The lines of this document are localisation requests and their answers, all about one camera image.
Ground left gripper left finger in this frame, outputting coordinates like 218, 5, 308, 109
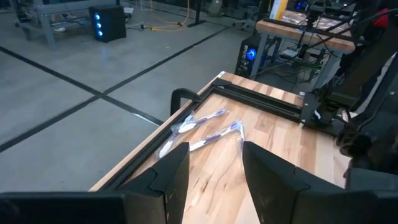
124, 142, 191, 224

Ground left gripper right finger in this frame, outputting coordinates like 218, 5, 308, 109
242, 141, 312, 224

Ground purple toothbrush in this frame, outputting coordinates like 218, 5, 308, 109
188, 119, 247, 153
157, 108, 228, 159

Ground black table clamp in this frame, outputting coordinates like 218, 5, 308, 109
170, 88, 203, 116

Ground computer tower blue fan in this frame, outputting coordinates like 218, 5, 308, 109
234, 33, 266, 79

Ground wooden desk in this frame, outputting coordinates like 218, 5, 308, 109
255, 9, 357, 91

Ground computer tower blue lights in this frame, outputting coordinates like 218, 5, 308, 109
88, 4, 127, 44

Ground black desk leg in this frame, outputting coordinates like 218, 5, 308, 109
186, 0, 208, 28

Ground yellow white canister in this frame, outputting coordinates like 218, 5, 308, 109
269, 0, 289, 21

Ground grey metal bench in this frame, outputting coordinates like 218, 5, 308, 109
11, 0, 121, 51

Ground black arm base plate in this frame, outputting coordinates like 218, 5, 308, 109
299, 91, 345, 136

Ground black aluminium table frame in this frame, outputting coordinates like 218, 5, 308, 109
98, 77, 307, 192

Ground yellow floor cable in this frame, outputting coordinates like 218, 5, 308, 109
139, 0, 191, 33

